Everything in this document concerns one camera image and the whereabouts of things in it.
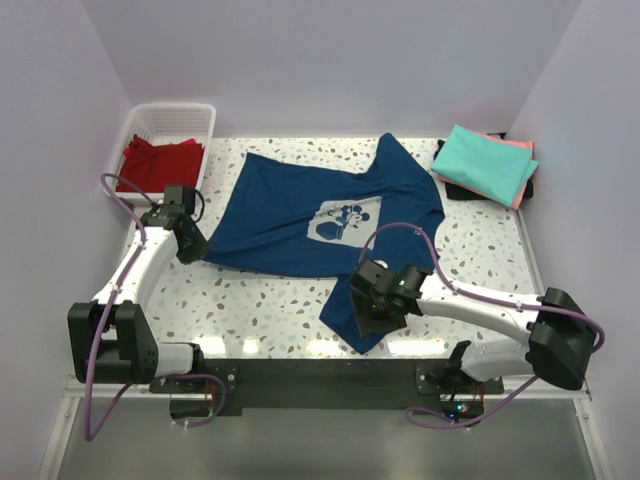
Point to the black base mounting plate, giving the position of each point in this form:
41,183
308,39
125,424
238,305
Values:
343,384

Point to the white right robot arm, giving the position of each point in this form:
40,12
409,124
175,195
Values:
548,336

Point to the navy blue t-shirt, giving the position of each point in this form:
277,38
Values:
302,221

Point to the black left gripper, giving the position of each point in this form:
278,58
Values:
198,251

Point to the folded salmon pink t-shirt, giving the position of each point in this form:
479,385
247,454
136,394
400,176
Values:
512,166

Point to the aluminium extrusion rail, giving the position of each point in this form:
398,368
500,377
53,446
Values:
537,390

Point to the folded teal t-shirt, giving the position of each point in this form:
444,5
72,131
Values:
463,158

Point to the white plastic laundry basket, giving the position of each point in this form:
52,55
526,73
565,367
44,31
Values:
161,144

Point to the red t-shirt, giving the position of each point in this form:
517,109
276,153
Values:
153,167

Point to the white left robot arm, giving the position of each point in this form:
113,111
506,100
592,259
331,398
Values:
111,337

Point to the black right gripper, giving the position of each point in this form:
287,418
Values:
367,322

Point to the folded black t-shirt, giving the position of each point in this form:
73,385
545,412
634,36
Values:
457,192

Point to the magenta pink garment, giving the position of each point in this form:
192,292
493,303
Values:
191,142

